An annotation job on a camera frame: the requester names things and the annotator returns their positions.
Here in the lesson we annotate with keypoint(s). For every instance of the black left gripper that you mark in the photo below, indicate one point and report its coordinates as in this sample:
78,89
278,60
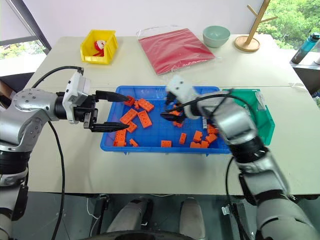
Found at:
87,110

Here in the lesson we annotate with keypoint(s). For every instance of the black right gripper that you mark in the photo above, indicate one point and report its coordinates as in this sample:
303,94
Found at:
180,110

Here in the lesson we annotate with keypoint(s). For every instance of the orange plastic brick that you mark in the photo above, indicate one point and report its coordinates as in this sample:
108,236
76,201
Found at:
183,138
175,113
178,124
133,142
197,136
128,116
166,143
204,144
132,127
120,138
137,104
212,129
145,119
195,145
145,104
130,101
211,138

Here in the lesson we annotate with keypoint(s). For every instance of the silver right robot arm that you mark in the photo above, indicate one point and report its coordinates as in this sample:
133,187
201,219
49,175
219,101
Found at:
237,120

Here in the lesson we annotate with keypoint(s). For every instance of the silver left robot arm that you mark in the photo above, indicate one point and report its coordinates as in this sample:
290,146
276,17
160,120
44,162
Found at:
27,100

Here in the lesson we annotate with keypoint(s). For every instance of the dark rounded robot base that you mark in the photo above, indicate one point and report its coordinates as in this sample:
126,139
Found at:
140,236

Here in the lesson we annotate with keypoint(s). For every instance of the blue plastic bin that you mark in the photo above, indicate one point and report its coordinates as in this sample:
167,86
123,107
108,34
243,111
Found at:
155,132

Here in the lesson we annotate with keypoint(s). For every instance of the yellow plastic bin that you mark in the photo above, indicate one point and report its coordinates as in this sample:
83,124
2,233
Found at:
87,53

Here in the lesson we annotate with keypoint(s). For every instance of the green plastic bin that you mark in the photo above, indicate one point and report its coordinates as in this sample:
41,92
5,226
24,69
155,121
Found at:
265,125

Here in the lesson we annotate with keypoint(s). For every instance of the red sheet in plastic bag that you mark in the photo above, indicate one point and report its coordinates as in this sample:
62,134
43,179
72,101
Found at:
175,50

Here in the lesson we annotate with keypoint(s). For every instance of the red and white toy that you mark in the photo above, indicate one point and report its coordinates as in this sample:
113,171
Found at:
99,46

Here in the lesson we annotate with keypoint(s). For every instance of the pale green bowl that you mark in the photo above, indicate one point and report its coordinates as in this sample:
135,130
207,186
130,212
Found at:
215,37

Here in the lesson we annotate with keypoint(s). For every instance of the dark side furniture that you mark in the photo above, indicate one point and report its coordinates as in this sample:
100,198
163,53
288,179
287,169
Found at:
20,80

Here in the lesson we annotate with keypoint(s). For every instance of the wooden branch stand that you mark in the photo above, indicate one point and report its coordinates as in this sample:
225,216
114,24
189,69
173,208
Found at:
250,41

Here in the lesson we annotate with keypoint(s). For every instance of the grey robot left leg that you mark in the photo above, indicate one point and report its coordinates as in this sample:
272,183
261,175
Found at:
127,215

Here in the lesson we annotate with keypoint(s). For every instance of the grey robot leg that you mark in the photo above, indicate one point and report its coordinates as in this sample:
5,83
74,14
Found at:
192,217
127,215

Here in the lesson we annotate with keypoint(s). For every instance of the brown cardboard box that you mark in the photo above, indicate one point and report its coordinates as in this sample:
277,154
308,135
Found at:
5,95

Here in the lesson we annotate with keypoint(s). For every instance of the grey robot right leg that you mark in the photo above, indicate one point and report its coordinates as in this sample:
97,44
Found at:
192,217

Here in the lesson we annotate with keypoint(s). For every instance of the black side desk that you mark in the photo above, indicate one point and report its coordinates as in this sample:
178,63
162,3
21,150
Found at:
308,75

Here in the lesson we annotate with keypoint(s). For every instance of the blue water bottle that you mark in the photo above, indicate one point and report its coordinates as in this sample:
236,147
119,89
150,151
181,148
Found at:
303,48

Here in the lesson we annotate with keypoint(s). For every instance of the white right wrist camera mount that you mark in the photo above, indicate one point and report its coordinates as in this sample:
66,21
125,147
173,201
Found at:
178,85

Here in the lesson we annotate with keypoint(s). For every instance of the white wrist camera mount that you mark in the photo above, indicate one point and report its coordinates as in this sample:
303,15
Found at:
75,87
178,85

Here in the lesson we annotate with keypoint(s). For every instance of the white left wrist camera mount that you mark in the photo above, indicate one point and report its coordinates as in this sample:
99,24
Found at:
75,87

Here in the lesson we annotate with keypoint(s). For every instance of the metal table bracket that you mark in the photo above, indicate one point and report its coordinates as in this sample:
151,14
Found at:
228,210

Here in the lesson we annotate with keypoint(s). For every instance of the dark window frame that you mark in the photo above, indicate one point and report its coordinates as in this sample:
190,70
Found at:
30,23

